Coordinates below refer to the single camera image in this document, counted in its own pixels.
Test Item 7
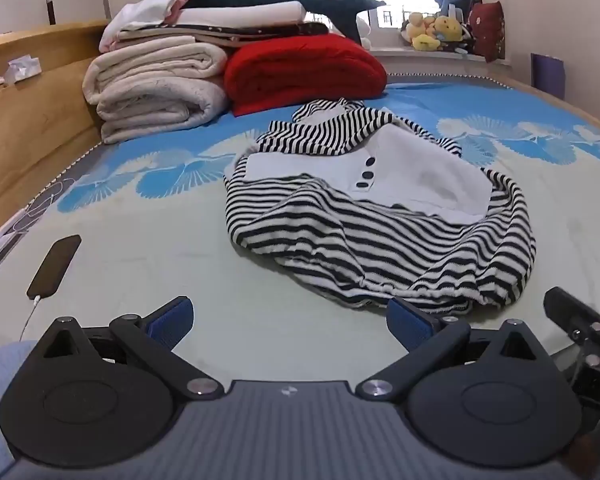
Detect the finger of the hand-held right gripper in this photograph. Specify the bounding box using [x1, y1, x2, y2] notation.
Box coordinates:
[543, 287, 600, 347]

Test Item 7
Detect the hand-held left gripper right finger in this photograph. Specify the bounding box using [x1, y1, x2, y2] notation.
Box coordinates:
[355, 297, 556, 401]

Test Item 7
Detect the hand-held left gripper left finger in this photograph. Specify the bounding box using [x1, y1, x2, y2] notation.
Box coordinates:
[27, 296, 226, 401]

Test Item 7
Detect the black white striped garment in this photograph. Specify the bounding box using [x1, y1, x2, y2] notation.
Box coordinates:
[223, 99, 537, 317]

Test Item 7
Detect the blue floral bed sheet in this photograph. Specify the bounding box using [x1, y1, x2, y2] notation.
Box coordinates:
[0, 72, 600, 391]

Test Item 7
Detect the black smartphone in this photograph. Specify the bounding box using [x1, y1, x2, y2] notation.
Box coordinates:
[26, 234, 82, 299]

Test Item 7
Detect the cream folded quilt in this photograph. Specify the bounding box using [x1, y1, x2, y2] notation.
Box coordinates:
[82, 42, 231, 145]

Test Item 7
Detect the purple board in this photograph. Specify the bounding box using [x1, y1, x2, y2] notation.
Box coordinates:
[531, 53, 565, 101]

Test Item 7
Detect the wooden headboard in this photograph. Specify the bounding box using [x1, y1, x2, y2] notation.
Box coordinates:
[0, 20, 112, 246]

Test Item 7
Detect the red folded blanket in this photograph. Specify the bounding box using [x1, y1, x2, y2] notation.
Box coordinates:
[224, 34, 388, 117]

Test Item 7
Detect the tissue pack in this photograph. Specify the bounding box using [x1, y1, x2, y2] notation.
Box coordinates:
[7, 55, 42, 85]

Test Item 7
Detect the red cushion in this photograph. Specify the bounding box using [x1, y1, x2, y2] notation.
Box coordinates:
[467, 1, 505, 63]

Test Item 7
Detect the heap of yellow plush toys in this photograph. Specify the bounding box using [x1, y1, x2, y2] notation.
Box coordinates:
[400, 11, 473, 52]

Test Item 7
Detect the pink white folded cloth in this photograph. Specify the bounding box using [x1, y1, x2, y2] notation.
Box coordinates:
[99, 0, 191, 53]

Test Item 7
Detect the white folded blanket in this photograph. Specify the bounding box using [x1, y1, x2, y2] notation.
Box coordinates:
[177, 0, 306, 27]

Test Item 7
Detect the white charging cable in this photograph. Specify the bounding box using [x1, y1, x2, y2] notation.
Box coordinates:
[17, 294, 43, 347]

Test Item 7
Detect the wooden bed side rail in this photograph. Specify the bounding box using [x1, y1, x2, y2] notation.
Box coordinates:
[500, 76, 600, 141]

